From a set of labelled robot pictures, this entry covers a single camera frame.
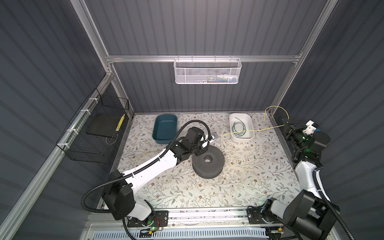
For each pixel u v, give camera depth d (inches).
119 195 15.9
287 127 26.4
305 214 16.1
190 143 22.9
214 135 26.2
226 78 35.8
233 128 42.7
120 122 30.7
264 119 46.0
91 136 28.2
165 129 43.0
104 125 30.3
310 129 26.9
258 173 35.0
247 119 45.0
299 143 25.2
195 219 29.6
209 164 34.2
